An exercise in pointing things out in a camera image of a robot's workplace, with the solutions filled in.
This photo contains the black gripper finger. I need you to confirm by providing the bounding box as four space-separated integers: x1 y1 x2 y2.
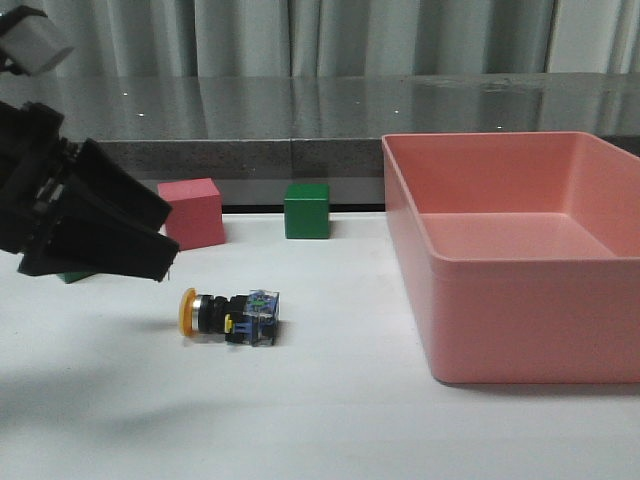
67 139 171 234
44 185 179 281

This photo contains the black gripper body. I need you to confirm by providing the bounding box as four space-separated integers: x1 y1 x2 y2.
1 102 78 276

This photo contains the yellow push button switch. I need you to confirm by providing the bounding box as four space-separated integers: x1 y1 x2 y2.
178 288 280 347

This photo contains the green cube left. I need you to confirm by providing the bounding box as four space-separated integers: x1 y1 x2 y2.
56 271 95 284

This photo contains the green cube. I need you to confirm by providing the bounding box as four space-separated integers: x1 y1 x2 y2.
284 183 330 239
56 271 95 284

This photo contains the pink cube middle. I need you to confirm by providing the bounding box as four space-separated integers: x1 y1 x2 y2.
157 178 226 251

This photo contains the grey curtain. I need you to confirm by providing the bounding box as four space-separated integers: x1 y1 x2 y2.
0 0 640 79

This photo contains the grey stone ledge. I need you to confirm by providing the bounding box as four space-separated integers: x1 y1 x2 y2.
1 73 639 213

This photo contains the green cube right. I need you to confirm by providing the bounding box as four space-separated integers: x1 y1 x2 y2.
284 183 330 239

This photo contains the pink plastic bin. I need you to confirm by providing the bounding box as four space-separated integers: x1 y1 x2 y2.
382 132 639 383

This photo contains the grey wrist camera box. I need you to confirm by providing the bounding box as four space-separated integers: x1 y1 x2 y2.
1 5 74 76

